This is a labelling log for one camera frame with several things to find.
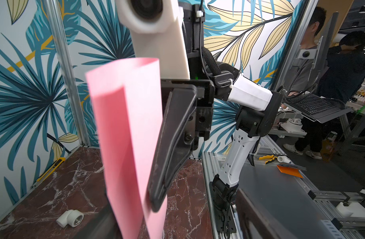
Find aluminium frame post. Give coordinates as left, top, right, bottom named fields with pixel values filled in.
left=43, top=1, right=91, bottom=146
left=270, top=0, right=318, bottom=91

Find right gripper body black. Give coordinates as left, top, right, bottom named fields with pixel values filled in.
left=161, top=79, right=215, bottom=149

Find yellow utility knife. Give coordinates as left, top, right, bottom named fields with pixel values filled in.
left=32, top=157, right=66, bottom=188

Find right aluminium frame post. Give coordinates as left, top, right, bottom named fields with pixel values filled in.
left=270, top=0, right=318, bottom=91

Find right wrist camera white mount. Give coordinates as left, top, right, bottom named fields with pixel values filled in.
left=115, top=1, right=190, bottom=80

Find white pvc elbow fitting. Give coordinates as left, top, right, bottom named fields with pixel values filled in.
left=56, top=210, right=84, bottom=228

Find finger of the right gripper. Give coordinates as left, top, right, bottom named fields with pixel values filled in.
left=148, top=85, right=197, bottom=212

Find orange card on bench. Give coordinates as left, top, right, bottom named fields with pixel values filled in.
left=277, top=165, right=304, bottom=178

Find left aluminium frame post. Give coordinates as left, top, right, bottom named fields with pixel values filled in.
left=43, top=1, right=91, bottom=146

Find person in grey shirt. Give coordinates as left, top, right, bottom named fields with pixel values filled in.
left=286, top=7, right=327, bottom=96

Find person in dark shirt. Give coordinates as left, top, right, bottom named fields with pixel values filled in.
left=283, top=31, right=365, bottom=160

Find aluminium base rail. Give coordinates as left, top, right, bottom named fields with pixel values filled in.
left=201, top=135, right=365, bottom=239

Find yellow black pliers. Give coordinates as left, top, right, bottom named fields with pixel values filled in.
left=258, top=155, right=278, bottom=164

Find pink square paper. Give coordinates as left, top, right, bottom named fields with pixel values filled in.
left=85, top=58, right=167, bottom=239

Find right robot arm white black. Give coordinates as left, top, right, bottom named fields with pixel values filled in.
left=148, top=2, right=282, bottom=238

